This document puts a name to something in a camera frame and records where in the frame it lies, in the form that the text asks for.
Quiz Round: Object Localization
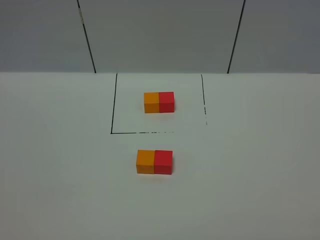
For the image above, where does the template orange cube block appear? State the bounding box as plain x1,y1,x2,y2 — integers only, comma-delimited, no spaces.
143,92,160,114

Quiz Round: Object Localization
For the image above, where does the template red cube block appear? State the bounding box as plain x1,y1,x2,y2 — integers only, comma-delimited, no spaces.
159,91,175,113

